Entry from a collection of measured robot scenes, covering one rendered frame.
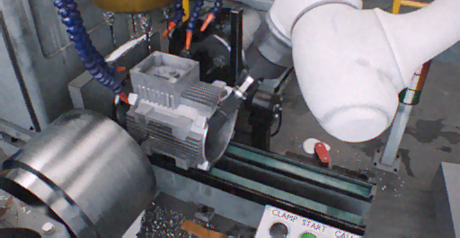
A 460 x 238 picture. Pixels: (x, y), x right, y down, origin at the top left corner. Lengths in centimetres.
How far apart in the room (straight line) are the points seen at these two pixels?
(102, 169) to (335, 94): 41
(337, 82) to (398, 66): 7
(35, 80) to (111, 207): 38
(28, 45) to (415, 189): 103
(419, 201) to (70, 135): 87
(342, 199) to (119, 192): 52
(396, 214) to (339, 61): 70
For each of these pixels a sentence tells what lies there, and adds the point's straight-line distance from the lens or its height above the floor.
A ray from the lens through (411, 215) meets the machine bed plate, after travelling 110.
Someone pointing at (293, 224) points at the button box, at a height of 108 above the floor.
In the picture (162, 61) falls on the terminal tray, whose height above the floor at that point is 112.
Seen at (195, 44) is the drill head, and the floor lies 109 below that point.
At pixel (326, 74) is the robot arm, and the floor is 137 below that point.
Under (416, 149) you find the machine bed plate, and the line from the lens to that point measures 130.
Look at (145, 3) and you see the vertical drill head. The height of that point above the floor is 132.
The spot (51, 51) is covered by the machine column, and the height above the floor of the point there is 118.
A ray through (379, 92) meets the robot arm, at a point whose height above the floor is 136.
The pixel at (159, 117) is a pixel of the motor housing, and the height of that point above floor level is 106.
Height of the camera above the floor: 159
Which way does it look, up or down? 37 degrees down
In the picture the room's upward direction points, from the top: straight up
